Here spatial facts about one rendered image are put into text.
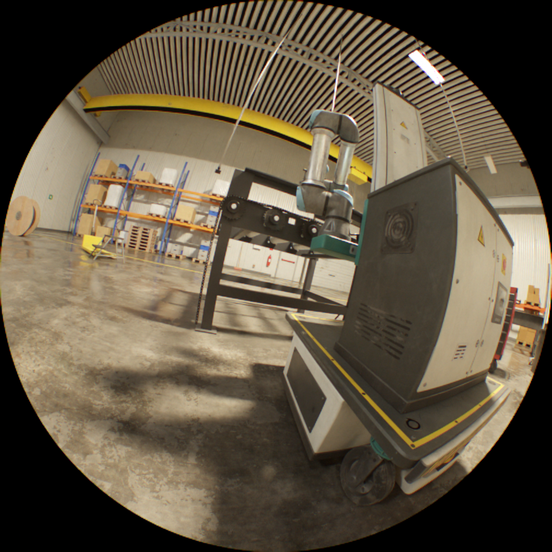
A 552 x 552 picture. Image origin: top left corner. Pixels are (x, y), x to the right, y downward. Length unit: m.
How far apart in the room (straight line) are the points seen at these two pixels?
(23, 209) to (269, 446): 6.60
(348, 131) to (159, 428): 1.34
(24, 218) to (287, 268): 11.66
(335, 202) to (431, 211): 0.52
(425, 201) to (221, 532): 0.83
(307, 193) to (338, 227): 0.20
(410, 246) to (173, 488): 0.78
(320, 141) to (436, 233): 0.69
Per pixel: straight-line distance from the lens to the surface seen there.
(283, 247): 2.42
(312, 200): 0.88
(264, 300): 1.40
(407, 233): 0.49
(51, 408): 0.79
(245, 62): 9.80
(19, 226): 6.57
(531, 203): 11.29
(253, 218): 1.38
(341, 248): 0.82
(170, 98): 9.70
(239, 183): 1.43
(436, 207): 0.45
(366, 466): 0.53
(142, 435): 0.67
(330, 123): 1.00
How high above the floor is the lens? 0.53
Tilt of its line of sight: 2 degrees down
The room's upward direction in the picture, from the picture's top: 13 degrees clockwise
